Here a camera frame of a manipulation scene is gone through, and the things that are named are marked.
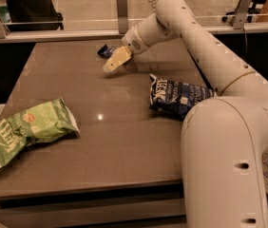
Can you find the green chip bag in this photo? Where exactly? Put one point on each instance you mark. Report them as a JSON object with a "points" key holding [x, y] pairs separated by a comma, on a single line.
{"points": [[43, 123]]}

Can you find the blue rxbar wrapper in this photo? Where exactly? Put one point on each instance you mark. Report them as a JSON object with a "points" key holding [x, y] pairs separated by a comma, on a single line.
{"points": [[105, 51]]}

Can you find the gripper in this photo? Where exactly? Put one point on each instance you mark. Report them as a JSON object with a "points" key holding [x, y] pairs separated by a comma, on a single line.
{"points": [[132, 43]]}

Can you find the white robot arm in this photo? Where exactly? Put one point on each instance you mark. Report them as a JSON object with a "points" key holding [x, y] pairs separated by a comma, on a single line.
{"points": [[224, 137]]}

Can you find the black office chair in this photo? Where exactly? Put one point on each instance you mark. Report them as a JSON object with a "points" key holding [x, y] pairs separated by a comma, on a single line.
{"points": [[31, 15]]}

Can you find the blue chip bag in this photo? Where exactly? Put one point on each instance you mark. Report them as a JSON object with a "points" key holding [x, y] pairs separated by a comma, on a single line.
{"points": [[176, 98]]}

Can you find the glass barrier panel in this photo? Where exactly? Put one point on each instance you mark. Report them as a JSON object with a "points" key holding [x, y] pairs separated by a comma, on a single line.
{"points": [[102, 14]]}

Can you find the middle metal glass bracket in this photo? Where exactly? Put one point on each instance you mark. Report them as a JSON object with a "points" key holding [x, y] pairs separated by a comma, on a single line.
{"points": [[122, 14]]}

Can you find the right metal glass bracket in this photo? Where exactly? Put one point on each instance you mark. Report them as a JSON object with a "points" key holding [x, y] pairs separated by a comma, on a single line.
{"points": [[240, 15]]}

